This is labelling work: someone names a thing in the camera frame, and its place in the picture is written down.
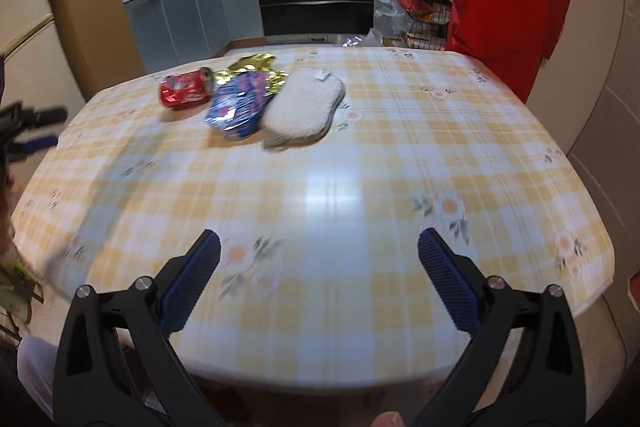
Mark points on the white fluffy pad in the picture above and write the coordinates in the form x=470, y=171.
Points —
x=302, y=107

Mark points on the cream refrigerator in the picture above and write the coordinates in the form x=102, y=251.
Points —
x=30, y=37

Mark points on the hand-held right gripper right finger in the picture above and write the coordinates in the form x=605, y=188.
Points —
x=447, y=277

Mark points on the blue snack packet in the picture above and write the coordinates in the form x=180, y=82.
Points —
x=237, y=104

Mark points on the grey kitchen cabinets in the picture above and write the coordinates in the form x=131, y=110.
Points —
x=190, y=17

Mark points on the gold foil wrapper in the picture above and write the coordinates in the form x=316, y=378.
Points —
x=257, y=63

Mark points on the crumpled clear plastic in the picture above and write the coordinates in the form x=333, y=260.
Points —
x=362, y=38

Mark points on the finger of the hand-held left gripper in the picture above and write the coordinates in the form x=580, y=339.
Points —
x=35, y=144
x=42, y=116

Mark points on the crushed red can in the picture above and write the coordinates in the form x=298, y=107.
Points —
x=185, y=88

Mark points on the yellow checked tablecloth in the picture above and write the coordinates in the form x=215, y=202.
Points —
x=350, y=187

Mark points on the person's left leg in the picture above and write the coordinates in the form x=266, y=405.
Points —
x=36, y=372

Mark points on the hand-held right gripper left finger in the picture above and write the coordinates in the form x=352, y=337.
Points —
x=192, y=277

